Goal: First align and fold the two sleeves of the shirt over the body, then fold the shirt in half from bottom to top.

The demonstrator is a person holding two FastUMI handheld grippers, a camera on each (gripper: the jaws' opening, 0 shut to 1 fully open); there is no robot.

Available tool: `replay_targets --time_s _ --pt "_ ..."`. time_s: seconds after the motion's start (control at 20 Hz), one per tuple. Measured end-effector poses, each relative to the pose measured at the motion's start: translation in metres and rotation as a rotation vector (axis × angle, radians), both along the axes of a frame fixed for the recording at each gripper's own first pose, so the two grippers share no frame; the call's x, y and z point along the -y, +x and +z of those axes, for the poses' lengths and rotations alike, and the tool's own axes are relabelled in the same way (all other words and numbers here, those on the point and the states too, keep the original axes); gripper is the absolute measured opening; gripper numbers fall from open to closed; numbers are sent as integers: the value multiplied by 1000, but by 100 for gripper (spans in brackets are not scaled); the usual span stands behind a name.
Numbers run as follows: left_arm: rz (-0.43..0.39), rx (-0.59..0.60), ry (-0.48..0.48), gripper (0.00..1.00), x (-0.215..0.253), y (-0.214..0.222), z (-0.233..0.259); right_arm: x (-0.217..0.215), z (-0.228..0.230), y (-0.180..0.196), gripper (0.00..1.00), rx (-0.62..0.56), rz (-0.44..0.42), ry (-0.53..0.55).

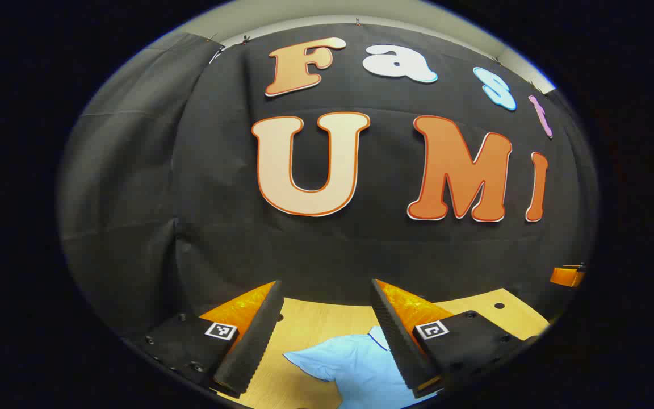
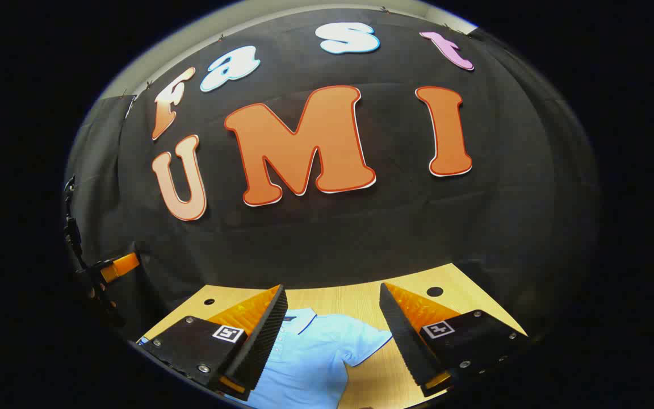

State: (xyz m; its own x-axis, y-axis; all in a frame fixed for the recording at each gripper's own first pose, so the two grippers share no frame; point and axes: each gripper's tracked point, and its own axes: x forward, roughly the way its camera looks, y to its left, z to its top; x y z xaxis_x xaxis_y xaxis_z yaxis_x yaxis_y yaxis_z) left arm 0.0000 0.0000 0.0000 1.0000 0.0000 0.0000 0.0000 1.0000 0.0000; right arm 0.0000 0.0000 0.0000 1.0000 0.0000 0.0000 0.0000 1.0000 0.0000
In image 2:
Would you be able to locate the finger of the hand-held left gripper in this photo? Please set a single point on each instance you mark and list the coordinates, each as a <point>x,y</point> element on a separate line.
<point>120,266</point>

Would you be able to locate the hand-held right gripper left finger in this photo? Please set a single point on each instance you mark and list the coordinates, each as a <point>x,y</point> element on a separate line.
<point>261,341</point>

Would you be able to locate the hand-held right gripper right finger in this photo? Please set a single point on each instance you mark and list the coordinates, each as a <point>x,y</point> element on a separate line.
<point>403,341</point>

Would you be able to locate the light blue T-shirt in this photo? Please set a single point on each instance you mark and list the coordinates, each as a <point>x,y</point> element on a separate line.
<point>310,363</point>

